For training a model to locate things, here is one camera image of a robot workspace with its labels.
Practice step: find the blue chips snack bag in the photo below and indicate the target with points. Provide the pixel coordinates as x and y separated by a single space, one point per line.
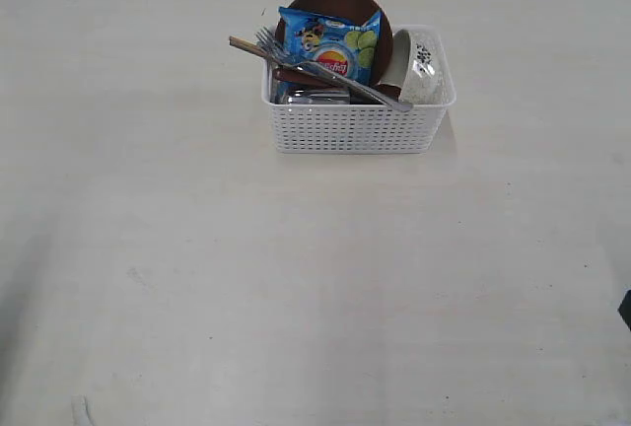
335 43

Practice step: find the silver metal fork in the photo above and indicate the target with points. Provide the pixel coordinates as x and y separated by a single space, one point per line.
286 59

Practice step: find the white perforated plastic basket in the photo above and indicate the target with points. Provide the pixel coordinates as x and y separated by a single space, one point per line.
359 128

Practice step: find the clear faceted glass cup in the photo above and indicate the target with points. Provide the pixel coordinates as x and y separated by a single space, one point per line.
313 96

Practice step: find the brown wooden spoon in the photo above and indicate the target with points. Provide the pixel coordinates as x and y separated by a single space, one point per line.
298 80

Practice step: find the white patterned ceramic bowl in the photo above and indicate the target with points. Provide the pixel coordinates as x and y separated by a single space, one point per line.
414 68

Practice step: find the brown wooden chopstick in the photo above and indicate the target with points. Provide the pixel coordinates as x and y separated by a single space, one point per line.
247 47

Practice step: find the brown round wooden plate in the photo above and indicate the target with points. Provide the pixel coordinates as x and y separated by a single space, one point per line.
358 12

